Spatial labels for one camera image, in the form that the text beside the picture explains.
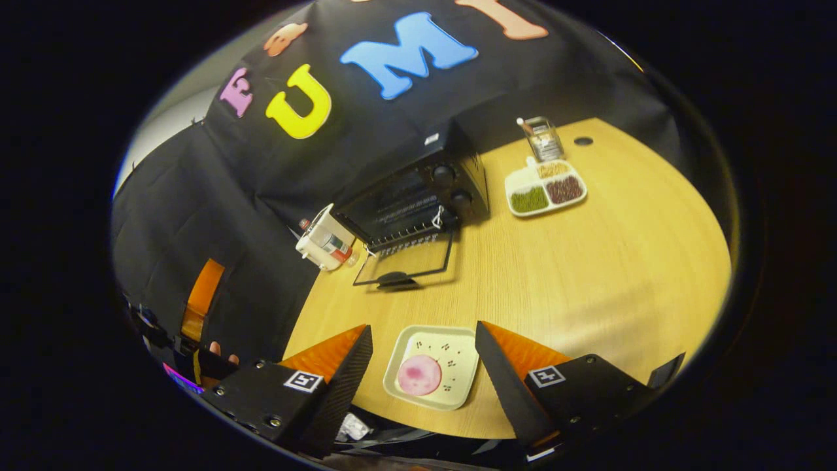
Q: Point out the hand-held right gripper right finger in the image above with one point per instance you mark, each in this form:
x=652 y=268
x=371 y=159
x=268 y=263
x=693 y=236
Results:
x=507 y=392

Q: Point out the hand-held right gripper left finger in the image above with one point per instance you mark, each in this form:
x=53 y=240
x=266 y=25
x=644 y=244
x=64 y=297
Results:
x=343 y=392

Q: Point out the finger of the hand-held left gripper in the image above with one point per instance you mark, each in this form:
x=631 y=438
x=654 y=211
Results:
x=203 y=297

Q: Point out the beige square plate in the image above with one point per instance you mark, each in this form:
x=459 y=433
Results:
x=458 y=366

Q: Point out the pink ham slice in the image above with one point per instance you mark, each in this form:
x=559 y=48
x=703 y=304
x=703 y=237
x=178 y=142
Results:
x=418 y=376

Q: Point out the black electric oven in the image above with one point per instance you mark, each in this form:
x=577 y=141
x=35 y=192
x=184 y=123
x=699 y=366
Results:
x=471 y=173

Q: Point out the clear water bottle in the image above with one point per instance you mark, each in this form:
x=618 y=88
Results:
x=337 y=246

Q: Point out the white toaster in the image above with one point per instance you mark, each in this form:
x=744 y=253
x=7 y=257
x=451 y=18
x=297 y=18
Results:
x=327 y=218

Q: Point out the white divided dish with beans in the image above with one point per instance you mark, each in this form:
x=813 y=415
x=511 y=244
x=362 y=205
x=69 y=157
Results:
x=523 y=180

